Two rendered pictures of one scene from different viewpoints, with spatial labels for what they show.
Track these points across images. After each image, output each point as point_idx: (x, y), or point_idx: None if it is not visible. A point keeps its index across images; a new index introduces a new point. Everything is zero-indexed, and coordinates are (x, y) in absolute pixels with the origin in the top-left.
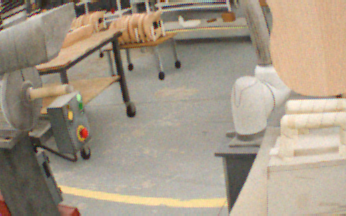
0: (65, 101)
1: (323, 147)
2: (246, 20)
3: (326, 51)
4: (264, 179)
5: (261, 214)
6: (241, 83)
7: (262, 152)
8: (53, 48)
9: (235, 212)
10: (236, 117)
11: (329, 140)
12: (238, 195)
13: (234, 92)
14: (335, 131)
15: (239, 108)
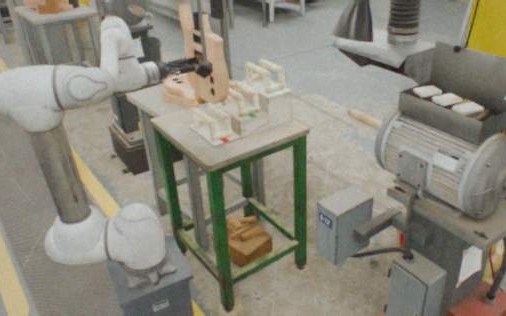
0: (344, 191)
1: (263, 84)
2: (71, 163)
3: None
4: (265, 137)
5: (290, 124)
6: (144, 208)
7: (240, 152)
8: (364, 58)
9: (297, 131)
10: (163, 239)
11: (256, 85)
12: (285, 137)
13: (153, 219)
14: (189, 136)
15: (161, 226)
